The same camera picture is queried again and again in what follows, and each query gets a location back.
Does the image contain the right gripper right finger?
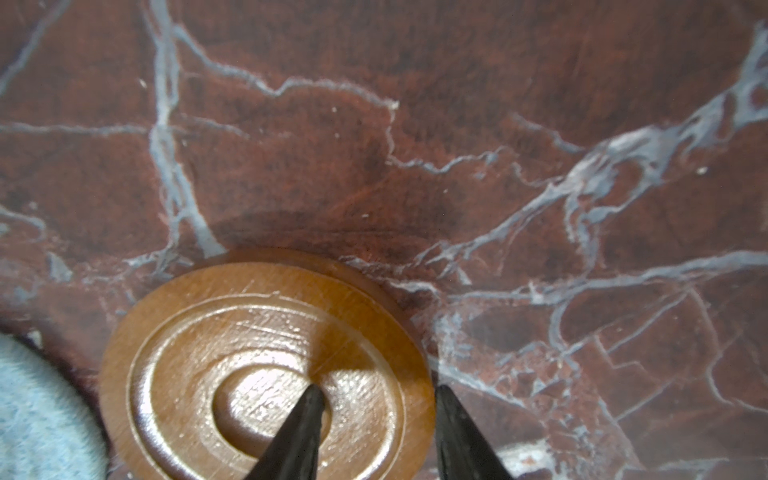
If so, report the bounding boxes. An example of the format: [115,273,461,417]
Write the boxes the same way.
[435,385,514,480]

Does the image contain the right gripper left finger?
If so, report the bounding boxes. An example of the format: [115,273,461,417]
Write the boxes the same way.
[245,384,325,480]

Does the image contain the brown wooden round coaster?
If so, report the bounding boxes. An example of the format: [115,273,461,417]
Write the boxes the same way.
[99,248,435,479]

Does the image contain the grey blue round coaster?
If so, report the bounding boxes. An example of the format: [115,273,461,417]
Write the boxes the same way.
[1,335,109,479]

